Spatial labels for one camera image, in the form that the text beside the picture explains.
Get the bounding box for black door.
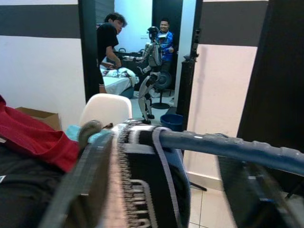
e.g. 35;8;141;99
237;0;304;193

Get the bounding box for person in blue shirt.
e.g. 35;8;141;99
155;18;176;103

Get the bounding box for grey floor fan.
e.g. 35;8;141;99
152;71;172;110

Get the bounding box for white chair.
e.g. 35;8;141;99
79;93;133;128

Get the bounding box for teal cloth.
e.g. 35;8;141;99
66;124;106;144

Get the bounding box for thick grey hanger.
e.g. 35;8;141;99
153;129;304;170

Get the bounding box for black tripod stand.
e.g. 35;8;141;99
177;28;207;192

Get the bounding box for red garment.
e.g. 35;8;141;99
0;95;80;173

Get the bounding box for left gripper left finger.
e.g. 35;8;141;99
39;134;116;228

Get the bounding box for silver humanoid robot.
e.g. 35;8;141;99
122;26;165;124

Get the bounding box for black garment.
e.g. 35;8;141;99
0;144;79;228

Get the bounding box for person in black shirt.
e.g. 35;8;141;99
96;12;128;94

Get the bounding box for blue bucket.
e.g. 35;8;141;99
160;114;184;132

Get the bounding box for open cardboard box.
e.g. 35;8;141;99
15;106;60;131

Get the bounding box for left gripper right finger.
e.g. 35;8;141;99
218;158;304;228

